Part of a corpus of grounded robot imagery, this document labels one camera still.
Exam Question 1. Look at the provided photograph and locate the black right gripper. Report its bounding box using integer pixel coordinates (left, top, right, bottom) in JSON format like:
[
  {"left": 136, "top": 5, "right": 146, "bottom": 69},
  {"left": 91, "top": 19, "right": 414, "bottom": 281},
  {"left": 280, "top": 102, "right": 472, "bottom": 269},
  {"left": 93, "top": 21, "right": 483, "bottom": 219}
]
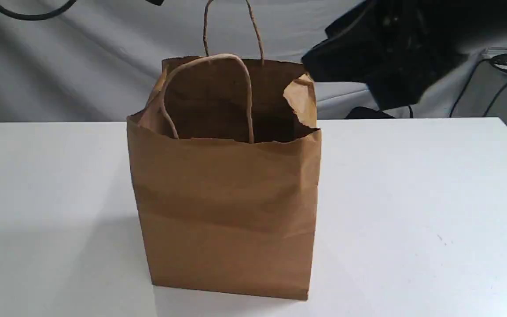
[{"left": 301, "top": 0, "right": 470, "bottom": 111}]

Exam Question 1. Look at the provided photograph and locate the brown paper bag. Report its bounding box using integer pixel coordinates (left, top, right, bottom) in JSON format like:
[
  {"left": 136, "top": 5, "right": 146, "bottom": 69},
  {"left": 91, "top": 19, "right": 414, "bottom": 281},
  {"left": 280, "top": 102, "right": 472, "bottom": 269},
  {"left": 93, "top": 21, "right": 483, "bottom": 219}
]
[{"left": 126, "top": 0, "right": 323, "bottom": 302}]

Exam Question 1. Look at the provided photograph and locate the black cable loop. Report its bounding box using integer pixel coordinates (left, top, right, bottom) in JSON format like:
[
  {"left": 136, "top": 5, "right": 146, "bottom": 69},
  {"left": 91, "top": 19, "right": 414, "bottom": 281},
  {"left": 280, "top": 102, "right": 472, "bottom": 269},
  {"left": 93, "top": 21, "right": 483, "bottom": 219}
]
[{"left": 0, "top": 0, "right": 78, "bottom": 22}]

